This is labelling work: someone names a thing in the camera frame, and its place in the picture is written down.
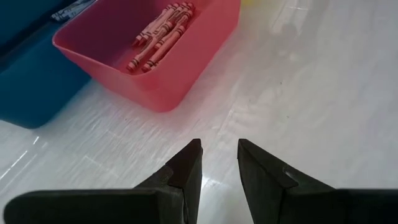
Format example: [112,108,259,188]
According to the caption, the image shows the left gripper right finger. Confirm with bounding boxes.
[237,138,398,224]

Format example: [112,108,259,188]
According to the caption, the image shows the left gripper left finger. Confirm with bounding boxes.
[2,138,204,224]

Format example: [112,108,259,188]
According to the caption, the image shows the blue crayon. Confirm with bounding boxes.
[67,0,96,15]
[51,5,80,22]

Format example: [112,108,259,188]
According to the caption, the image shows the large blue plastic bin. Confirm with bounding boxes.
[0,0,96,130]

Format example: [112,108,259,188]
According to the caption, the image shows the small pink plastic bin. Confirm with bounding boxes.
[52,0,242,113]

